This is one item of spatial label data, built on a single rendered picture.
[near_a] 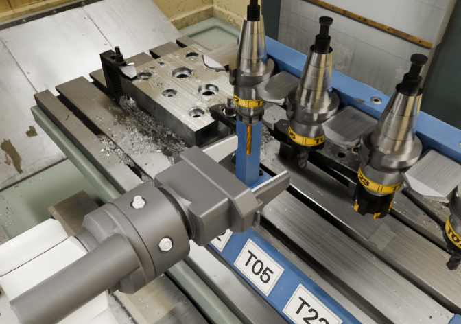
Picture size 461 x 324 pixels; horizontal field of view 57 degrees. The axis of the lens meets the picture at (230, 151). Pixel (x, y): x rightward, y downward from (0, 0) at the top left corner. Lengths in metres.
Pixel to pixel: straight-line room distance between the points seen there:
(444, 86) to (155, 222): 0.86
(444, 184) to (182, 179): 0.27
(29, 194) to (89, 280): 1.00
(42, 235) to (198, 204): 0.14
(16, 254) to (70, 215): 0.71
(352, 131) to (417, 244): 0.38
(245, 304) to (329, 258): 0.17
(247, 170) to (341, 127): 0.33
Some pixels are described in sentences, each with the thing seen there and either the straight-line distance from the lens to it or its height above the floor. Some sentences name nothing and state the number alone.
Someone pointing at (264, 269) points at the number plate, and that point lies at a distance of 0.70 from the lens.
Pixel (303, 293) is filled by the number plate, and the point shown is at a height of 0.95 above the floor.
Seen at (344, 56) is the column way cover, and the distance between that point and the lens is 1.20.
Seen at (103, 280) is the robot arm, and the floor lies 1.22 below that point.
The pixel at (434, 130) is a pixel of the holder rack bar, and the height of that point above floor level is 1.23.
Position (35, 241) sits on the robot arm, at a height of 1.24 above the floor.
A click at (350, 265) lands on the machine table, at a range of 0.77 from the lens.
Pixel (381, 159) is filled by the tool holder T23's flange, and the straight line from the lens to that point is 0.48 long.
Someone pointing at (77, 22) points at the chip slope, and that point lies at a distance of 1.75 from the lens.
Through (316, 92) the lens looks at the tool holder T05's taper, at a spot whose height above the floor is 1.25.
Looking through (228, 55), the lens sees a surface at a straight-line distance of 0.63.
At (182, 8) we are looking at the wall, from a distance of 2.09.
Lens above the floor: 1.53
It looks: 42 degrees down
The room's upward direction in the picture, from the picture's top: straight up
